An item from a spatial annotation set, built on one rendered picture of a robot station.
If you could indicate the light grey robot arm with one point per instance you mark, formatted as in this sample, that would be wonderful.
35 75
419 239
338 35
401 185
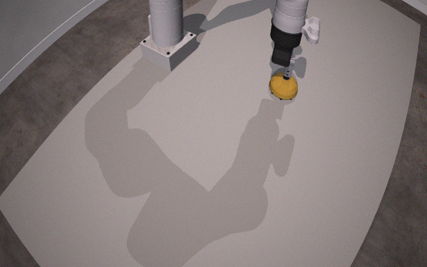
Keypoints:
166 18

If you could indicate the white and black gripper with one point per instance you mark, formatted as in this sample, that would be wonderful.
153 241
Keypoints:
286 32

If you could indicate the yellow dome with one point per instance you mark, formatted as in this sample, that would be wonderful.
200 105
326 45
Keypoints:
283 87

